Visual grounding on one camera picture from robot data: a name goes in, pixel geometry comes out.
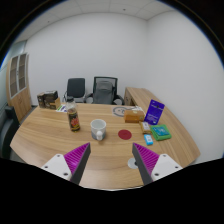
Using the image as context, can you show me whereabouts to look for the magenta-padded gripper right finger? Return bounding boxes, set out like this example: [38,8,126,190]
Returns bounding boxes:
[131,142,184,186]

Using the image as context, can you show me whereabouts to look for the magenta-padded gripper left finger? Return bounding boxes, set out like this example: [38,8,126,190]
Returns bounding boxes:
[40,142,92,186]

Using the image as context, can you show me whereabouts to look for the clear bottle with dark label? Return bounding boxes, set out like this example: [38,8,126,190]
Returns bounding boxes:
[65,96,81,133]

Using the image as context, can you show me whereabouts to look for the small blue box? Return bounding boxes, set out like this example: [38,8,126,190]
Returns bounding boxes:
[143,133,154,146]

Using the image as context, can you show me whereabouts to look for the green flat box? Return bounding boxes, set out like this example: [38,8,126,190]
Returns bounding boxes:
[149,124,172,142]

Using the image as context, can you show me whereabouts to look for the small tan packet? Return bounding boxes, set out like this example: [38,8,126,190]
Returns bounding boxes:
[139,121,153,135]

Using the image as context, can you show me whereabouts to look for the flat round red coaster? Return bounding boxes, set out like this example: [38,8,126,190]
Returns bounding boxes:
[117,129,133,141]

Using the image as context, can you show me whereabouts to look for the white mug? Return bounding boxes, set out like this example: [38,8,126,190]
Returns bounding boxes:
[90,118,108,142]

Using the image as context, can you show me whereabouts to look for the orange-brown box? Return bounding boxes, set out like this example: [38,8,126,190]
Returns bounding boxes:
[123,109,146,124]

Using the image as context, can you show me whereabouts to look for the purple pouch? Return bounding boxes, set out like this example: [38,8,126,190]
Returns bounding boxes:
[143,99,166,126]

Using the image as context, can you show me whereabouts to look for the green and purple leaflet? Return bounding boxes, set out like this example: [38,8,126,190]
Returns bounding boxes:
[55,104,68,113]

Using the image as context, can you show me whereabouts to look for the brown and black box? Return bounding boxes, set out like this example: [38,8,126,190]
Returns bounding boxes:
[44,98,62,110]

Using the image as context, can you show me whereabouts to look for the wooden side desk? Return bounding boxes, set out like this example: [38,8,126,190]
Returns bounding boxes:
[123,86,161,108]

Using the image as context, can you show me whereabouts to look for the dark armchair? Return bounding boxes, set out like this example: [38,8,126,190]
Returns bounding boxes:
[0,105,20,159]

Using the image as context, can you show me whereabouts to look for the black mesh office chair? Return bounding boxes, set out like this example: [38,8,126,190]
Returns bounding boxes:
[85,76,125,106]

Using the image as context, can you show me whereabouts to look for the wooden cabinet with glass doors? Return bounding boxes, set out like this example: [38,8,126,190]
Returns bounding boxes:
[5,53,33,123]

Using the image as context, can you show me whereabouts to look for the round silver cable grommet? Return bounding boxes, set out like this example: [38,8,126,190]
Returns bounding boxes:
[127,157,138,169]

